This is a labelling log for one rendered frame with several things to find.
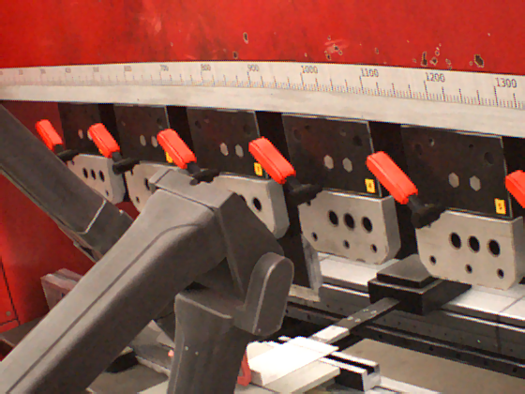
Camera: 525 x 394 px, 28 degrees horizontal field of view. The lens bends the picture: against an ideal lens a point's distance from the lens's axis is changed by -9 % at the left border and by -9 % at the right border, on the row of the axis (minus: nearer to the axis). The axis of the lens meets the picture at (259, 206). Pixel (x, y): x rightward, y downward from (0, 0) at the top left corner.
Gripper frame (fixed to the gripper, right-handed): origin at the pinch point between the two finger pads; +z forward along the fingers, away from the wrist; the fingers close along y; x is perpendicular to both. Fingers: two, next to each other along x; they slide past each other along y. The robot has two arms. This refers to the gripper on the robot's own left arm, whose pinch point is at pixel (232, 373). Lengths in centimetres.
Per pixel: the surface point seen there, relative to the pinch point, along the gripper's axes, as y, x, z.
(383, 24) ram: -31, -27, -35
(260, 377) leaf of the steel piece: -4.7, -1.0, 0.3
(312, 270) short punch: -5.4, -15.4, -4.7
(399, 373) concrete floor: 140, -83, 156
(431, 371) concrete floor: 130, -88, 159
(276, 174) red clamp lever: -12.8, -15.6, -22.1
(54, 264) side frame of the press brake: 85, -11, 10
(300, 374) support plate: -6.2, -4.8, 3.9
